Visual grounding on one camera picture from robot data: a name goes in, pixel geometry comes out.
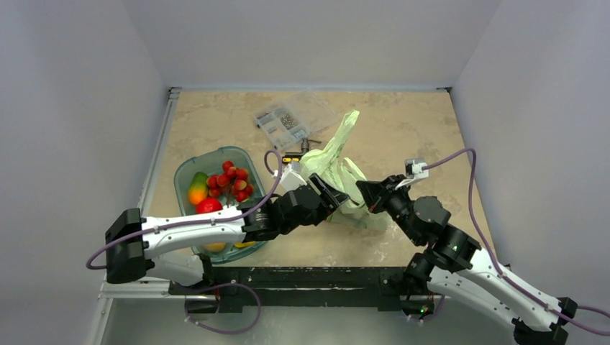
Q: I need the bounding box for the black aluminium base frame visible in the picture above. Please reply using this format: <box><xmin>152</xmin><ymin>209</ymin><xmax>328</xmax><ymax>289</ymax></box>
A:
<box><xmin>88</xmin><ymin>88</ymin><xmax>532</xmax><ymax>345</ymax></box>

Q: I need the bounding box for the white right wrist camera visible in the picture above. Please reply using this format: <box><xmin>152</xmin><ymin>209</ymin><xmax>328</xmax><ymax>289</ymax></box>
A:
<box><xmin>394</xmin><ymin>158</ymin><xmax>429</xmax><ymax>190</ymax></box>

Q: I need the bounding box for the green orange fake mango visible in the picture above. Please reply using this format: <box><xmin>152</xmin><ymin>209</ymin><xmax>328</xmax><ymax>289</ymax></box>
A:
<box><xmin>187</xmin><ymin>172</ymin><xmax>208</xmax><ymax>206</ymax></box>

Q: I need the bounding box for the yellow fake lemon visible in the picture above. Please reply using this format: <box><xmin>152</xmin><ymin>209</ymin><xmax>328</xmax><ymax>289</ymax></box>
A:
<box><xmin>234</xmin><ymin>241</ymin><xmax>256</xmax><ymax>249</ymax></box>

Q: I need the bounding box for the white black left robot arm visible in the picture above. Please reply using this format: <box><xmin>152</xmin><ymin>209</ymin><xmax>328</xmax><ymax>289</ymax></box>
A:
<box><xmin>102</xmin><ymin>174</ymin><xmax>350</xmax><ymax>294</ymax></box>

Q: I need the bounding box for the yellow black screwdriver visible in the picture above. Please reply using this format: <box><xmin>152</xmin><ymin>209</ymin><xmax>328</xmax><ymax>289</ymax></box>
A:
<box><xmin>282</xmin><ymin>155</ymin><xmax>302</xmax><ymax>165</ymax></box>

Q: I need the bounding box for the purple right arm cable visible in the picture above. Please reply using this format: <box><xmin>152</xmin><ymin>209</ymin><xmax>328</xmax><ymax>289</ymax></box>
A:
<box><xmin>407</xmin><ymin>147</ymin><xmax>610</xmax><ymax>336</ymax></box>

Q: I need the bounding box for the orange fake peach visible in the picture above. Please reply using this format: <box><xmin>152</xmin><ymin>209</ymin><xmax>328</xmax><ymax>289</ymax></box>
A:
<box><xmin>203</xmin><ymin>242</ymin><xmax>227</xmax><ymax>253</ymax></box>

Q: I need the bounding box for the green plastic bag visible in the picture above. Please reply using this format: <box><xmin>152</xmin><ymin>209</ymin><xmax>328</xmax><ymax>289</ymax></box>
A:
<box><xmin>301</xmin><ymin>110</ymin><xmax>391</xmax><ymax>233</ymax></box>

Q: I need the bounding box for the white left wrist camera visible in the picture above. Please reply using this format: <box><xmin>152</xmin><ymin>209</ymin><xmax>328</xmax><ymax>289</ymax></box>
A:
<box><xmin>273</xmin><ymin>162</ymin><xmax>307</xmax><ymax>191</ymax></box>

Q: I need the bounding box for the teal plastic tray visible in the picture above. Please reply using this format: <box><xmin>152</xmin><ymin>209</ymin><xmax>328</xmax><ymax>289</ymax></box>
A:
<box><xmin>173</xmin><ymin>146</ymin><xmax>268</xmax><ymax>266</ymax></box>

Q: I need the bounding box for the red fake apple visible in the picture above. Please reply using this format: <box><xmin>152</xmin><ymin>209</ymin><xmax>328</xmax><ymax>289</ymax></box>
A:
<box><xmin>195</xmin><ymin>197</ymin><xmax>223</xmax><ymax>214</ymax></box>

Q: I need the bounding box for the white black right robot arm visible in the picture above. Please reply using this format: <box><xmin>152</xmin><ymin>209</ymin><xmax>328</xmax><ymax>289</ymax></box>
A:
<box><xmin>356</xmin><ymin>175</ymin><xmax>578</xmax><ymax>344</ymax></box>

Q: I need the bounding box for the clear plastic screw box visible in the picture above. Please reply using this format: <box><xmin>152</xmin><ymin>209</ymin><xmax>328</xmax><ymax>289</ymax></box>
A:
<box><xmin>253</xmin><ymin>93</ymin><xmax>340</xmax><ymax>152</ymax></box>

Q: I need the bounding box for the red fake lychee bunch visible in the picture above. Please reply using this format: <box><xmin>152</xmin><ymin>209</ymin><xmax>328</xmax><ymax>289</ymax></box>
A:
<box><xmin>206</xmin><ymin>160</ymin><xmax>254</xmax><ymax>203</ymax></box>

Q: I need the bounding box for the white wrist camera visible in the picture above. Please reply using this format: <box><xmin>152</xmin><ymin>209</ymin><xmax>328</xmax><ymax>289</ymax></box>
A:
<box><xmin>394</xmin><ymin>158</ymin><xmax>429</xmax><ymax>190</ymax></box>
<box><xmin>273</xmin><ymin>162</ymin><xmax>307</xmax><ymax>191</ymax></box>

